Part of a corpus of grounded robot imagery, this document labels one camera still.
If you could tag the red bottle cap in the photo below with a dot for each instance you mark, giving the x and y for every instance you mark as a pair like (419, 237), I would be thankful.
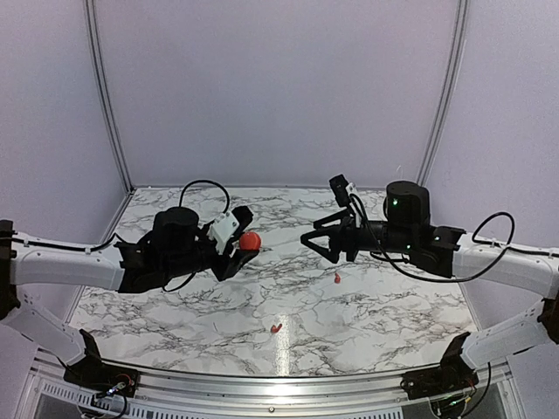
(249, 241)

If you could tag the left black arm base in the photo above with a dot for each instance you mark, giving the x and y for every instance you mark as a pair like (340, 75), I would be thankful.
(93, 373)

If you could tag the left aluminium frame post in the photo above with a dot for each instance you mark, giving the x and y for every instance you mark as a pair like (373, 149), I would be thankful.
(107, 109)

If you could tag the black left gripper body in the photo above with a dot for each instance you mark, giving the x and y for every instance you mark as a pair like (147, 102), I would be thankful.
(180, 264)

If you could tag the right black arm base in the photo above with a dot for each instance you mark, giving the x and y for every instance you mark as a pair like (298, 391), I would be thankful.
(451, 374)

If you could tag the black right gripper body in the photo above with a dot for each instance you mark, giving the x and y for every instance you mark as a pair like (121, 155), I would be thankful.
(398, 239)

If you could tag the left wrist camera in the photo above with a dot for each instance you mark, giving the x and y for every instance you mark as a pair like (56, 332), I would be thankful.
(222, 230)

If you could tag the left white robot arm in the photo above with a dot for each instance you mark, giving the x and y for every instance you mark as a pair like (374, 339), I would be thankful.
(26, 260)

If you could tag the front aluminium rail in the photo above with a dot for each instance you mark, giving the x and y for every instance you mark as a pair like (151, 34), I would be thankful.
(171, 394)

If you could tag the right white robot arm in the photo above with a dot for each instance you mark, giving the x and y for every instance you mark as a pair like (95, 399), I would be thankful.
(525, 268)

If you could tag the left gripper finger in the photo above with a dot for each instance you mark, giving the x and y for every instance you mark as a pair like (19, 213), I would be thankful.
(244, 217)
(229, 266)

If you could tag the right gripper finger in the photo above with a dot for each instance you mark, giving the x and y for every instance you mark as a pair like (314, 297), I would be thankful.
(338, 216)
(329, 252)

